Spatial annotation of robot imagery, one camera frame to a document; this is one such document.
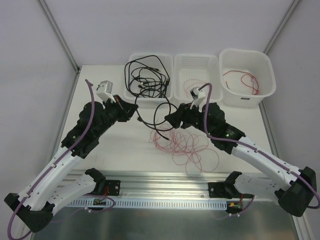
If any aluminium corner post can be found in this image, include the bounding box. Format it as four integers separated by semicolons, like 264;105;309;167
36;0;81;73
263;0;302;55

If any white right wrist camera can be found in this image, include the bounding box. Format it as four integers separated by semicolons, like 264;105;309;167
190;87;207;109

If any black HDMI cable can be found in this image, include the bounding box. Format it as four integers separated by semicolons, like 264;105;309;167
134;94;180;141

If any thin black micro USB cable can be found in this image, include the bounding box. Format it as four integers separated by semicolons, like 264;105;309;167
131;65;170;98

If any aluminium rail frame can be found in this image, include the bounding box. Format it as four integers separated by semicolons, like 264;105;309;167
31;64;311;240

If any thick black printed cable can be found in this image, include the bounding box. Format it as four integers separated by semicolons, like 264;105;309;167
124;54;172;100

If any white perforated basket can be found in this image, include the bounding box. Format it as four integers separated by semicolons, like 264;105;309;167
173;53;223;103
123;52;174;104

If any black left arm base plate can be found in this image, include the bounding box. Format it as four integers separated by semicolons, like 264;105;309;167
91;179;121;196

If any white deep right basket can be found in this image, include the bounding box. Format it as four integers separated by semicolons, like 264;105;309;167
218;48;277;108

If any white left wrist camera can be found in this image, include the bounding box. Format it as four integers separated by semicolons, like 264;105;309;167
96;80;116;103

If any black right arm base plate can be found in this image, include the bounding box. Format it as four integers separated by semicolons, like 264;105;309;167
207;182;241;199

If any red and black twin wire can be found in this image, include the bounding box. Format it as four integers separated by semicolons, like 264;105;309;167
222;69;256;91

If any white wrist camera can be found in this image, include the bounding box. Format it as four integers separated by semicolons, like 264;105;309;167
96;80;116;103
190;87;207;109

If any pink wire in middle basket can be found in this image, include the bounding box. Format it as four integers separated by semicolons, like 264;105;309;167
183;79;212;98

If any thin pink wire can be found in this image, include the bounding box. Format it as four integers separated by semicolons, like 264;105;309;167
149;126;220;178

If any white perforated middle basket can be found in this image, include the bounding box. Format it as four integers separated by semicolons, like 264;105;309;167
173;53;223;103

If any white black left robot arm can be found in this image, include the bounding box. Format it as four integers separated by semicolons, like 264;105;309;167
4;95;138;233

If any white slotted cable duct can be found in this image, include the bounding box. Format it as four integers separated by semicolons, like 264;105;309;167
68;197;227;211

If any left aluminium corner post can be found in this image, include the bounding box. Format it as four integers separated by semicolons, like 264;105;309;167
36;0;81;73

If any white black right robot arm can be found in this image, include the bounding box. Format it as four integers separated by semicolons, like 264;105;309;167
165;103;320;217

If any white perforated left basket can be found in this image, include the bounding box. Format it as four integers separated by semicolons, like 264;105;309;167
123;52;174;104

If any right aluminium corner post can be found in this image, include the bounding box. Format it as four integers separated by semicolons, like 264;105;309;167
263;0;302;55

